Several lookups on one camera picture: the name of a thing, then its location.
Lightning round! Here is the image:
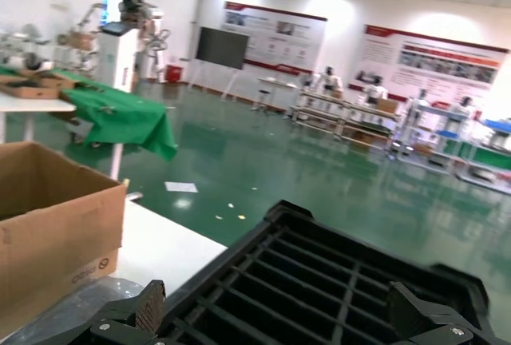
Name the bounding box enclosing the green sided workbench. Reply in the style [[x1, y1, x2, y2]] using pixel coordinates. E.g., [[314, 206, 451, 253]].
[[454, 119, 511, 194]]

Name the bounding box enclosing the small cardboard box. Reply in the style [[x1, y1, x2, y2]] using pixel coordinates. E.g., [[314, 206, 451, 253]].
[[18, 69, 77, 90]]

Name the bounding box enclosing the silver antistatic bag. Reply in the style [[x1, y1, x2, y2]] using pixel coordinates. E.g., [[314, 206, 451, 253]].
[[0, 276, 145, 345]]

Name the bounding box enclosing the white humanoid robot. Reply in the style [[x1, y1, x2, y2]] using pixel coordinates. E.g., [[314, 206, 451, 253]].
[[458, 96, 477, 117], [365, 74, 389, 105], [319, 65, 345, 97]]

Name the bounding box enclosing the black slotted container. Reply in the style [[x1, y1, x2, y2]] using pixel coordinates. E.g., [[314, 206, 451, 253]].
[[157, 200, 511, 345]]

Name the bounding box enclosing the tall metal rack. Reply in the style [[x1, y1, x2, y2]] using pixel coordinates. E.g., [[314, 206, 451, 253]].
[[398, 95, 486, 174]]

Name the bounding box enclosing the brown cardboard box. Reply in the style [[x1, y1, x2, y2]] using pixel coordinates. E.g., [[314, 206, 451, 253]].
[[0, 141, 128, 340]]

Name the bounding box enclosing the white kiosk stand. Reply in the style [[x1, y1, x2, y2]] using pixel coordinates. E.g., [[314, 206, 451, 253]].
[[97, 0, 139, 93]]

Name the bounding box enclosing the flat cardboard tray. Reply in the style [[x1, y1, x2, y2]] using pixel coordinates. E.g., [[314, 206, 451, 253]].
[[0, 75, 61, 101]]

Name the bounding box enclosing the cardboard box on rack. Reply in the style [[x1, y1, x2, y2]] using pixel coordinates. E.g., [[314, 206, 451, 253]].
[[377, 97, 400, 113]]

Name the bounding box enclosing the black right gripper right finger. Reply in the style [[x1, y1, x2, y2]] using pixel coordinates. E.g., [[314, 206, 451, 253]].
[[386, 280, 480, 345]]

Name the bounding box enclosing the red bin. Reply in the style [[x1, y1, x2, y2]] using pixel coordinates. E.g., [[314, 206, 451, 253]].
[[164, 64, 184, 85]]

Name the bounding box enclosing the low metal rack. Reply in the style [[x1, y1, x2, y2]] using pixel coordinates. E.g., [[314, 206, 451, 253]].
[[289, 89, 400, 150]]

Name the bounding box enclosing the white paper sheet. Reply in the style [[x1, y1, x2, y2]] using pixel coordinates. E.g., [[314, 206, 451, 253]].
[[164, 180, 200, 193]]

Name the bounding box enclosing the round stool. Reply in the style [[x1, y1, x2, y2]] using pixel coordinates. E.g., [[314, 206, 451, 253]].
[[250, 87, 269, 113]]

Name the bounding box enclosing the white work table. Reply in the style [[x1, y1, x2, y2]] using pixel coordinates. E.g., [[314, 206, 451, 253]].
[[257, 76, 301, 113]]

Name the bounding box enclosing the black display screen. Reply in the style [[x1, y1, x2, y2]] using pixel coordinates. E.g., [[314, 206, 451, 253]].
[[194, 26, 249, 70]]

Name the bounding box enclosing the white side table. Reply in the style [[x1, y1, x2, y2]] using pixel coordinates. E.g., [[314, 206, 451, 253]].
[[0, 92, 77, 145]]

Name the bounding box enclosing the green table cloth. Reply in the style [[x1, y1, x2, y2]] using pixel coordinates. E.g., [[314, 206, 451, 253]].
[[59, 68, 180, 161]]

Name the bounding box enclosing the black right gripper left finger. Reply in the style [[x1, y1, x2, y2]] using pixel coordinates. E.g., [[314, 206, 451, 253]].
[[89, 280, 167, 345]]

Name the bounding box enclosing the wide red white poster board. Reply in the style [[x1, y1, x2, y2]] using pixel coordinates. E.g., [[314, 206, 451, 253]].
[[349, 23, 510, 97]]

